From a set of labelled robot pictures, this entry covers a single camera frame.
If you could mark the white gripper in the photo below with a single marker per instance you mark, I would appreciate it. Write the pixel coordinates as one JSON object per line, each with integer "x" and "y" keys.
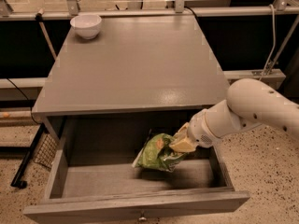
{"x": 198, "y": 131}

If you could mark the green jalapeno chip bag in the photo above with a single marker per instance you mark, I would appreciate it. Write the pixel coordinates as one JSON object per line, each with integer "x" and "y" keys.
{"x": 156, "y": 154}

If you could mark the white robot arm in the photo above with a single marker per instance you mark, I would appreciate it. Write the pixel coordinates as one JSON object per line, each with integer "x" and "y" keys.
{"x": 249, "y": 103}

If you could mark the grey open top drawer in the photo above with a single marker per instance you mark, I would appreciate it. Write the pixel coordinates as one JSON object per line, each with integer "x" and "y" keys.
{"x": 92, "y": 179}

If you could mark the grey wooden cabinet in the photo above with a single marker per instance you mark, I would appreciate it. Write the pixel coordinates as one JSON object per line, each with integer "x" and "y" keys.
{"x": 139, "y": 73}

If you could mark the white ceramic bowl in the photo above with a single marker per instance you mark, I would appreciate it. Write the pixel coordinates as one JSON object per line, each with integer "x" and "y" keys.
{"x": 86, "y": 26}

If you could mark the black metal stand leg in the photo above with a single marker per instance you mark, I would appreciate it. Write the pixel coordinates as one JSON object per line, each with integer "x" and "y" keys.
{"x": 17, "y": 181}

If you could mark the wooden stick with black tip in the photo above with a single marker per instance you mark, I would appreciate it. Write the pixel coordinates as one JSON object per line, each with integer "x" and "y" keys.
{"x": 39, "y": 19}

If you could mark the wire mesh basket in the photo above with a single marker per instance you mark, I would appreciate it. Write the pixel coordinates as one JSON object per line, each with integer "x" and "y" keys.
{"x": 46, "y": 151}

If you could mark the metal guard rail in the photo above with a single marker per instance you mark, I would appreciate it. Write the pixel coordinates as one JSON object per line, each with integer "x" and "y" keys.
{"x": 62, "y": 9}

